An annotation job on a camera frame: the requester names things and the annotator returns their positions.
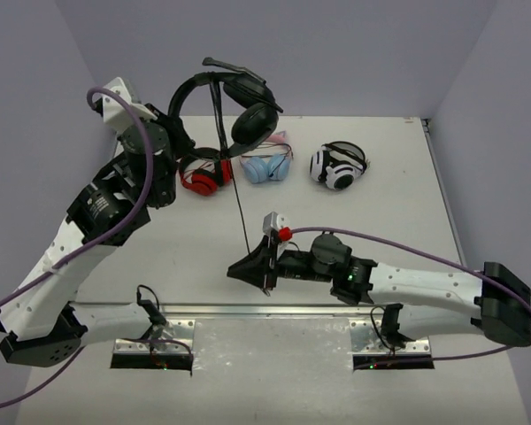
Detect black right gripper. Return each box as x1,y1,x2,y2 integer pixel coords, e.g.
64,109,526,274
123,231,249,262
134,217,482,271
228,236,334,291

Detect black headset with microphone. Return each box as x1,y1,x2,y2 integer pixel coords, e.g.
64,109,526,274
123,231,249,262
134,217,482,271
167,57,283,159

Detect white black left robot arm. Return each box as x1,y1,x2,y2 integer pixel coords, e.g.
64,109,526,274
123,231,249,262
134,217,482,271
0,119,177,367

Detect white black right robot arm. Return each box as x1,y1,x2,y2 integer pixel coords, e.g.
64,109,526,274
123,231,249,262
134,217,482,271
227,229,531,348

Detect red black headphones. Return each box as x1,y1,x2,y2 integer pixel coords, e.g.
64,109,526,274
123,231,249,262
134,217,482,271
178,147,233,197

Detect blue pink cat-ear headphones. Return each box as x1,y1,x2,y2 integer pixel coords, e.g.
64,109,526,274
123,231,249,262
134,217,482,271
239,130,294,184

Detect white black striped headphones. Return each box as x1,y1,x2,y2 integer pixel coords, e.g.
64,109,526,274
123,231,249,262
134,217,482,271
309,141,368,190

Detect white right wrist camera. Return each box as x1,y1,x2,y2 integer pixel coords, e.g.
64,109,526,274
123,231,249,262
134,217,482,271
262,212,291,247

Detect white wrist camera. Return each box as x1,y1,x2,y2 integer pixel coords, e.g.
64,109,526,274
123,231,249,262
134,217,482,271
97,78,157,132
262,212,291,247

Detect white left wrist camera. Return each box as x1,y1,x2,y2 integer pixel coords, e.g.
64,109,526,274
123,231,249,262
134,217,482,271
97,78,157,132

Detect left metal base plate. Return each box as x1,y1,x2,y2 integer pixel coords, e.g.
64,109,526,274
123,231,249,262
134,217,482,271
112,318,196,356

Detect metal base plate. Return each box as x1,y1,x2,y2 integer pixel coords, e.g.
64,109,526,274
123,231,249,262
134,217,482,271
112,318,196,356
349,315,431,356

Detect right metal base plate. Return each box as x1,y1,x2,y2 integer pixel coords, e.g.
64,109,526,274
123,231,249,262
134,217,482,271
349,315,431,356

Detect aluminium table edge rail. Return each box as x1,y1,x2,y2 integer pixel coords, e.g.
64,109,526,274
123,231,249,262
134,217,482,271
77,302,464,318

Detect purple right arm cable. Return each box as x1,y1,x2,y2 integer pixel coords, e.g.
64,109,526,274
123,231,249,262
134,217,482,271
287,226,531,371

